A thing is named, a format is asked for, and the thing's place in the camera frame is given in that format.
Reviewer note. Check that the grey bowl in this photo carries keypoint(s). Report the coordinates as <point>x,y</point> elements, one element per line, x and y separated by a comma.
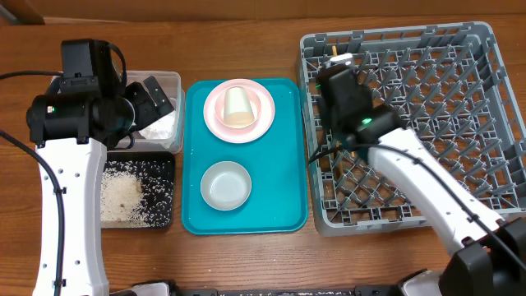
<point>225,186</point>

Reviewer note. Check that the teal serving tray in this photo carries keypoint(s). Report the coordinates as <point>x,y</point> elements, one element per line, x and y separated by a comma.
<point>275,162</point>

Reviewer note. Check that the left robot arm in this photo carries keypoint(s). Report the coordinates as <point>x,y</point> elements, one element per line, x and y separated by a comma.
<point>71,260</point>

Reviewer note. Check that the grey dishwasher rack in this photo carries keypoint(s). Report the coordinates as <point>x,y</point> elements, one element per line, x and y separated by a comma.
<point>449,84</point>

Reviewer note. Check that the cream paper cup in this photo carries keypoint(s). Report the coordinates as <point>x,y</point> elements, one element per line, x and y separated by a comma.
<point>237,108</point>

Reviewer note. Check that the rice leftovers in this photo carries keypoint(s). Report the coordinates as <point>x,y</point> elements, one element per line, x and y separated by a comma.
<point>121,197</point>

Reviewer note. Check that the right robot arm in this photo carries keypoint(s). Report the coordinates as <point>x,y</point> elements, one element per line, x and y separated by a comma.
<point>487,253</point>

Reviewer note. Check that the clear plastic bin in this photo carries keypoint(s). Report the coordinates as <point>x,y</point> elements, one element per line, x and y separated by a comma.
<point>172,82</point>

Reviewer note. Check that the white napkin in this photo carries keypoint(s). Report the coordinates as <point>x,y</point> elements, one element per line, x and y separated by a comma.
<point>162,129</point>

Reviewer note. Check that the black tray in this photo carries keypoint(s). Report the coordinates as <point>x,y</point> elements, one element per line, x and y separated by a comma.
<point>164,164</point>

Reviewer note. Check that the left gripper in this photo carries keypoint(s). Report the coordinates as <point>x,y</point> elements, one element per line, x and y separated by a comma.
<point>149,111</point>

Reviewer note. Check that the pink plate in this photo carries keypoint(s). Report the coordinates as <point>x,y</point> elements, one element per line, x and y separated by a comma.
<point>262,105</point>

